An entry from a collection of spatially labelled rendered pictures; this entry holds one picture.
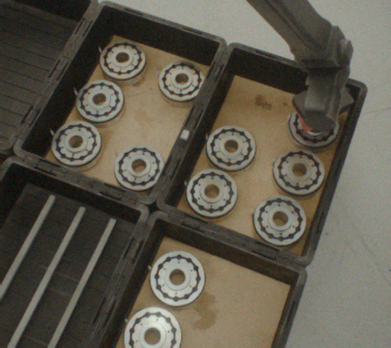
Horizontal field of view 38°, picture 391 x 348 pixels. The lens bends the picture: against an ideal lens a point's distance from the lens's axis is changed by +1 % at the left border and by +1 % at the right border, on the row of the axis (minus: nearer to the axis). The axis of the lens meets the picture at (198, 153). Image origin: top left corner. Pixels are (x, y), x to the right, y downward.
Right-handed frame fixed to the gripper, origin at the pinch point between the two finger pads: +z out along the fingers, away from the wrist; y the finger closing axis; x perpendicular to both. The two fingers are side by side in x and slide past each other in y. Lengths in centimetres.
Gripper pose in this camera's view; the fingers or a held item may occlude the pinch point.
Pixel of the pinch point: (315, 121)
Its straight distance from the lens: 119.2
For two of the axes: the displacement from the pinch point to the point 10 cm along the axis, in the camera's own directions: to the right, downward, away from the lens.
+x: -4.6, -8.0, 3.8
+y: 8.9, -4.3, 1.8
